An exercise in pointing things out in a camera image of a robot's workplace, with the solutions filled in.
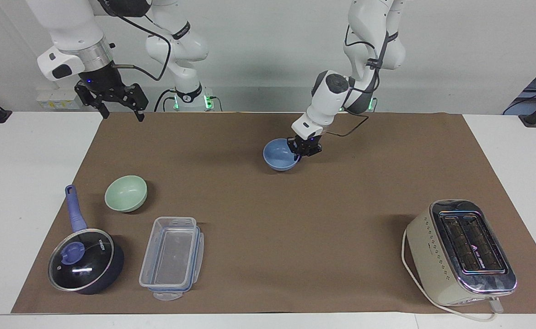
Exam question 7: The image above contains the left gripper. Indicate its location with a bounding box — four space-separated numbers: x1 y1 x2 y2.
287 133 325 162

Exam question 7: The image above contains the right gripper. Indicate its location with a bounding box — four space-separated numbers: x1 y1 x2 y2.
75 63 149 122

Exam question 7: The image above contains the blue bowl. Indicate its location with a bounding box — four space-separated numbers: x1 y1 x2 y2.
263 139 302 172

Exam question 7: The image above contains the green bowl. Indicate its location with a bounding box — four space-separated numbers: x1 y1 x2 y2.
104 175 149 213

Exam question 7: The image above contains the blue saucepan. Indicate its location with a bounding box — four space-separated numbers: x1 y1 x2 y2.
48 185 125 296

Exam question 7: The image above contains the glass pot lid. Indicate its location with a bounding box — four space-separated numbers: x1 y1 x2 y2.
48 228 115 292

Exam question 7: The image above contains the cream toaster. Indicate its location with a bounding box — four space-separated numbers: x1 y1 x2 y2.
405 199 519 307

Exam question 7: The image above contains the clear plastic container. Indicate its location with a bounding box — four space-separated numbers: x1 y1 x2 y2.
139 216 205 302

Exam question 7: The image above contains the black cable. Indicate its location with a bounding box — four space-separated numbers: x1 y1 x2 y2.
324 113 370 138
98 0 172 82

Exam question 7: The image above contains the white toaster cable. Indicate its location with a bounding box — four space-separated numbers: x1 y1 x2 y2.
401 228 504 323

